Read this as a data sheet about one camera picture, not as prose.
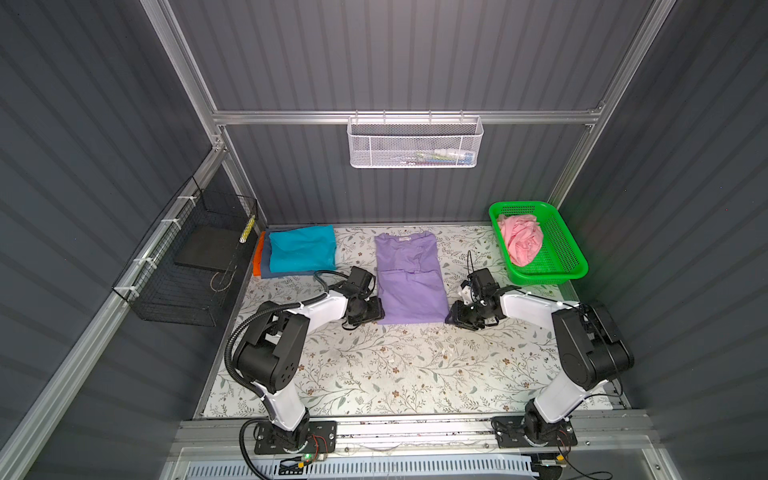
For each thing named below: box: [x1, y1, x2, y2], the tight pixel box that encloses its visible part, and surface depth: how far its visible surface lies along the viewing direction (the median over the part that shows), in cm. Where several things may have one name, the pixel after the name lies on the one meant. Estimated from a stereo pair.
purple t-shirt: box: [374, 231, 450, 325], surface depth 104 cm
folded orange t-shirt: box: [253, 231, 266, 277], surface depth 107 cm
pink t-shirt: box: [497, 214, 543, 267], surface depth 111 cm
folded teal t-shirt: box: [269, 225, 337, 273], surface depth 109 cm
